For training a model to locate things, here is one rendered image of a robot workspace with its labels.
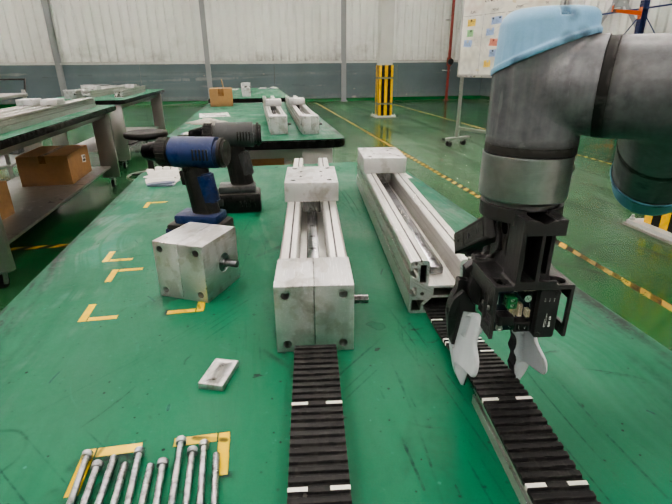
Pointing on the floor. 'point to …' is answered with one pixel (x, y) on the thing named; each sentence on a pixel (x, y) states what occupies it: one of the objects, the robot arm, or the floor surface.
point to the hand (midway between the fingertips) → (487, 368)
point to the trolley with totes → (19, 149)
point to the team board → (483, 43)
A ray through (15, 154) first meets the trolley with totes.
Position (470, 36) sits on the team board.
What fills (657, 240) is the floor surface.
